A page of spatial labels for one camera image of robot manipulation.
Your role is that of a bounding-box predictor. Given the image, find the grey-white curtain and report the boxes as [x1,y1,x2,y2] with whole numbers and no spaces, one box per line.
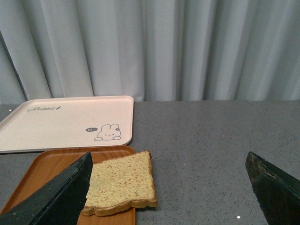
[0,0,300,104]

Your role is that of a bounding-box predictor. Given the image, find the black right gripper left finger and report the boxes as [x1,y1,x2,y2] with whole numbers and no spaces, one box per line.
[0,152,93,225]

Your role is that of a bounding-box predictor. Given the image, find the pink rabbit tray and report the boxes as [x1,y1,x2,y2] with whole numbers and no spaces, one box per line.
[0,96,134,153]

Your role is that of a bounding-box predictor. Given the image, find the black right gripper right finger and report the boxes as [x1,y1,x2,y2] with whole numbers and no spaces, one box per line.
[245,151,300,225]

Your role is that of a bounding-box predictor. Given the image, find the toasted bread slice top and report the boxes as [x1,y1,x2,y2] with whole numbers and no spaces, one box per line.
[81,150,158,217]

